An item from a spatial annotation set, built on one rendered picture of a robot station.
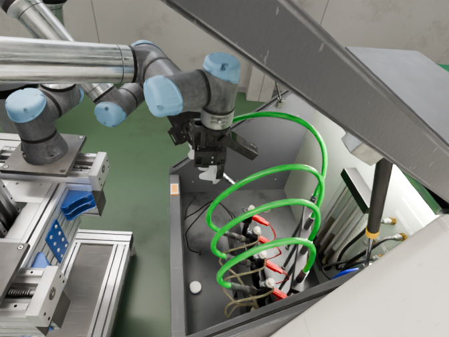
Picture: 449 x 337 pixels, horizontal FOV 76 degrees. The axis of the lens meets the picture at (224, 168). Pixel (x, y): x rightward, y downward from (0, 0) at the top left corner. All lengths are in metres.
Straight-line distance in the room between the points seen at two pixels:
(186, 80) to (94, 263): 1.48
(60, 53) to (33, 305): 0.65
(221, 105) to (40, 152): 0.76
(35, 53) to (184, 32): 2.96
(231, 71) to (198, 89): 0.07
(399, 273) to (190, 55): 3.30
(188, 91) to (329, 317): 0.50
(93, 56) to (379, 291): 0.63
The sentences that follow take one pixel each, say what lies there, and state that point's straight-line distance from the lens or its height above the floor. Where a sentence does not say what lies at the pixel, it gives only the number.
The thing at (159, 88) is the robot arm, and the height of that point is 1.56.
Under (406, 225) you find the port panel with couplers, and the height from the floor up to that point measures 1.33.
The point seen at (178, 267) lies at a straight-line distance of 0.97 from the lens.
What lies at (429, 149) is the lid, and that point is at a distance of 0.31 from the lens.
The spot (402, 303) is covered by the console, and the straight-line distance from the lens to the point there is 0.52.
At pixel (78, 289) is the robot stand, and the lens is 1.83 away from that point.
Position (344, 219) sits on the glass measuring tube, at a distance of 0.93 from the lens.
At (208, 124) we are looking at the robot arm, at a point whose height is 1.45.
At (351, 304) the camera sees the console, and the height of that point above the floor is 1.34.
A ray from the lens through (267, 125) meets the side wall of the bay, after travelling 1.10.
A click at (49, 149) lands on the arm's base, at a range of 1.20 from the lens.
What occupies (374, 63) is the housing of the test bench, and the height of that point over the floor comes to 1.50.
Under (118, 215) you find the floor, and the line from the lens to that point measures 2.29.
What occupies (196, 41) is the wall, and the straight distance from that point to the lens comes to 3.51.
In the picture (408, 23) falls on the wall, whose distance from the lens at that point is 4.00.
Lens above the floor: 1.82
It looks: 44 degrees down
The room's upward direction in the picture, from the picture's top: 9 degrees clockwise
